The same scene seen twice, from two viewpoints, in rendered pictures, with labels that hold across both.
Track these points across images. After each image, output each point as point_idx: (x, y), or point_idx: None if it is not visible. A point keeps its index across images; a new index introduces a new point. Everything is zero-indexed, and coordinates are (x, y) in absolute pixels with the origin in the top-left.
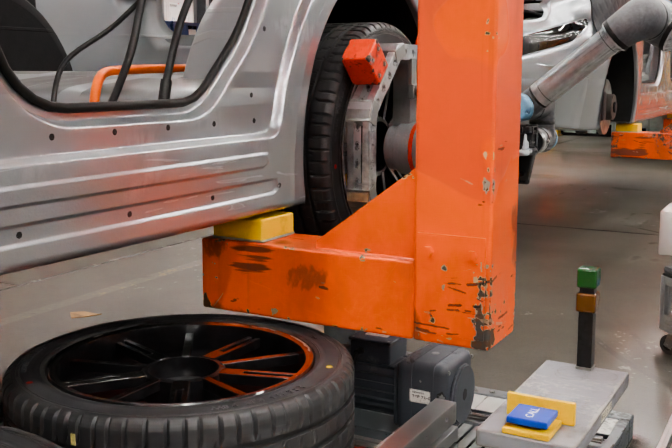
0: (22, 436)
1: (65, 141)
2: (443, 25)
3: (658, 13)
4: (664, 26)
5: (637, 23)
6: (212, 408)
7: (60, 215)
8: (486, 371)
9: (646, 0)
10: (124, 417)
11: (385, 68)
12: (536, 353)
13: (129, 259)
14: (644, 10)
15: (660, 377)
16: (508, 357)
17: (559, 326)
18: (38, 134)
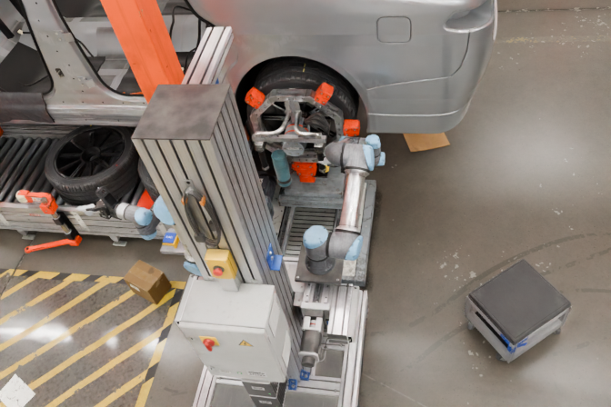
0: (125, 156)
1: (127, 104)
2: None
3: (332, 160)
4: (341, 166)
5: (325, 156)
6: (146, 177)
7: (127, 119)
8: (427, 218)
9: (332, 150)
10: (139, 165)
11: (260, 104)
12: (473, 232)
13: (530, 14)
14: (327, 153)
15: (465, 292)
16: (457, 222)
17: (538, 233)
18: (118, 102)
